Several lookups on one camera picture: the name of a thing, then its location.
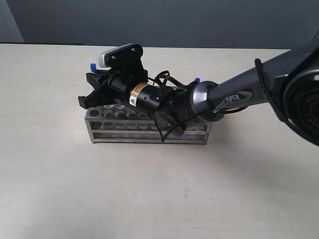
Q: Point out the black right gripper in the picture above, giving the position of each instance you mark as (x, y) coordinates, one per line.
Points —
(132, 91)

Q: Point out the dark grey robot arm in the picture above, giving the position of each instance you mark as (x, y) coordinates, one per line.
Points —
(289, 82)

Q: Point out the steel test tube rack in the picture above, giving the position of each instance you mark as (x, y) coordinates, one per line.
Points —
(117, 123)

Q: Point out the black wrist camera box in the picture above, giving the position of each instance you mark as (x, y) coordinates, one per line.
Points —
(124, 61)

